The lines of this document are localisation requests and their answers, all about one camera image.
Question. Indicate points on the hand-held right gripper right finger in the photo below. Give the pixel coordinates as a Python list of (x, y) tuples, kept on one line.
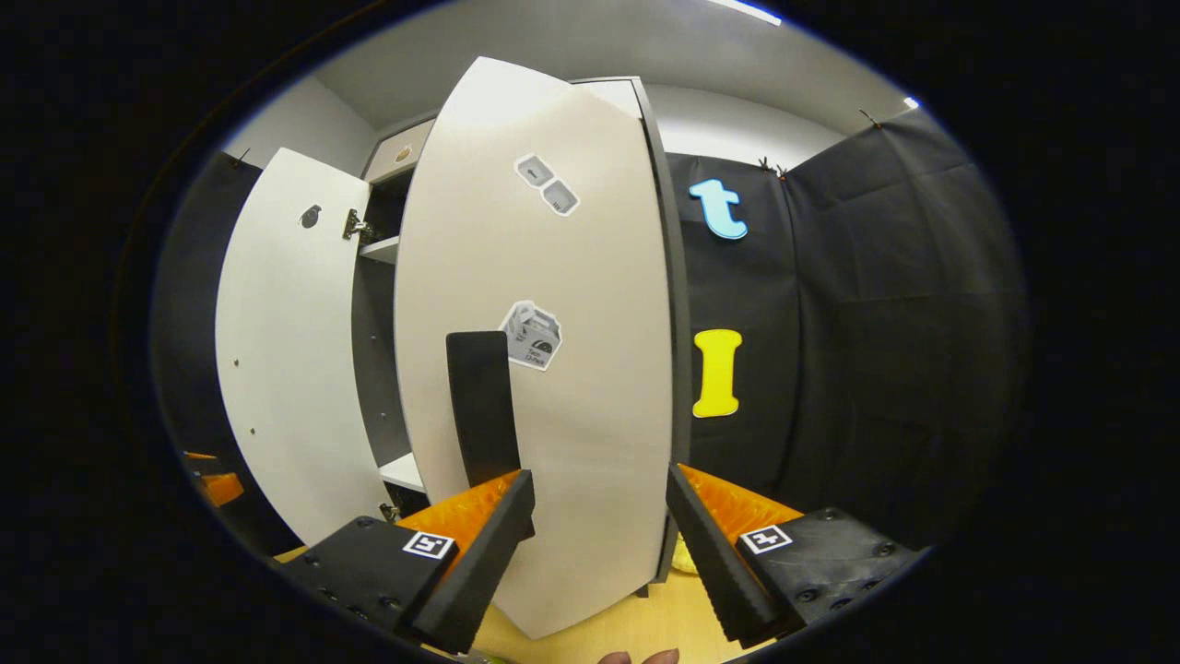
[(705, 563)]

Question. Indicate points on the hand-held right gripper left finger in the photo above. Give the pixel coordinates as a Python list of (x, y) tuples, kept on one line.
[(479, 563)]

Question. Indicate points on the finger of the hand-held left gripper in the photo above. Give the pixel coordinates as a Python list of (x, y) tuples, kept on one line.
[(223, 489), (201, 459)]

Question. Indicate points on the white cabinet door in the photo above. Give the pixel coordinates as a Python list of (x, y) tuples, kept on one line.
[(286, 369), (590, 369)]

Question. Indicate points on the white cabinet floor shelf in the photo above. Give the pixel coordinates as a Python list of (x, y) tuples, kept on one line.
[(403, 472)]

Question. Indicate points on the white and grey cabinet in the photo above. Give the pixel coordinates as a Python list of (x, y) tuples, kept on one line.
[(373, 369)]

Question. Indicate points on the beige cabinet drawer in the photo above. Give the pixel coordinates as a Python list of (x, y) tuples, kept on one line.
[(396, 157)]

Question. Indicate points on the yellow bumpy toy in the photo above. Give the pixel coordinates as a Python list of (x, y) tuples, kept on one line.
[(684, 559)]

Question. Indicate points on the black backdrop cloth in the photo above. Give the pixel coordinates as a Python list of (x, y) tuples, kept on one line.
[(876, 323)]

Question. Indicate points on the long ceiling light panel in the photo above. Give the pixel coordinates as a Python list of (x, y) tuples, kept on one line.
[(747, 11)]

